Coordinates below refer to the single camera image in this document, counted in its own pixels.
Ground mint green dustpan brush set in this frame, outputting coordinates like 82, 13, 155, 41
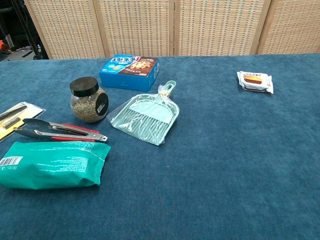
106, 80, 180, 147

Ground blue cookie box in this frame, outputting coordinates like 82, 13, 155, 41
98, 55, 161, 92

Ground blue velvet tablecloth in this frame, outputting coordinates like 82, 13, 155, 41
0, 52, 320, 240

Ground glass jar with black lid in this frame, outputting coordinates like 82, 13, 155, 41
69, 77, 110, 124

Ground woven rattan folding screen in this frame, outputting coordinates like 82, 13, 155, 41
23, 0, 320, 60

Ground small white snack packet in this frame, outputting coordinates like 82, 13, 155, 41
236, 70, 275, 95

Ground green snack bag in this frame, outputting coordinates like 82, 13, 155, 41
0, 141, 112, 190

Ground yellow carded tool package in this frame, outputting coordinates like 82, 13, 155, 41
0, 101, 47, 143

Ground black tripod stand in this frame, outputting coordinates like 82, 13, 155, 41
9, 0, 50, 60

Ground red handled metal tongs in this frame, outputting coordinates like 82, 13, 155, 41
13, 118, 109, 143

